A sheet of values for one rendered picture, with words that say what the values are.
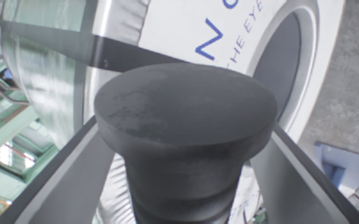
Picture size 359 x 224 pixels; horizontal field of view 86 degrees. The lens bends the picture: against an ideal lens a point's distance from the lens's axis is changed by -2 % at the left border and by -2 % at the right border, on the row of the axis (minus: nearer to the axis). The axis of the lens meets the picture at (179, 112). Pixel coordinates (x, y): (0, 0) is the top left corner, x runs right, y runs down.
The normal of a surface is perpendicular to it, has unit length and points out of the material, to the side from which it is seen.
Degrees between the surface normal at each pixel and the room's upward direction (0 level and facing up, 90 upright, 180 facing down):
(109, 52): 89
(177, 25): 90
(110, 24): 90
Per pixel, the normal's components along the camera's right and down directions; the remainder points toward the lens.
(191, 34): 0.69, 0.33
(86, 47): -0.69, -0.01
